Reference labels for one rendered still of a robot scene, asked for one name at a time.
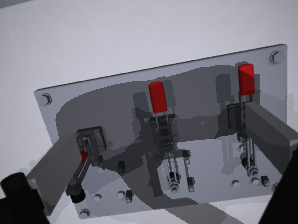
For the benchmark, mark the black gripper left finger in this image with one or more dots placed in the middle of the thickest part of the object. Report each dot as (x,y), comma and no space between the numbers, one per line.
(33,197)

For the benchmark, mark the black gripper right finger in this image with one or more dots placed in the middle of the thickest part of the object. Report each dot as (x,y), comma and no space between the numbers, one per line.
(279,143)

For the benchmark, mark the grey metal mounting plate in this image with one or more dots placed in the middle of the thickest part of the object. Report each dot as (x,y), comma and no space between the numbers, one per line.
(197,92)

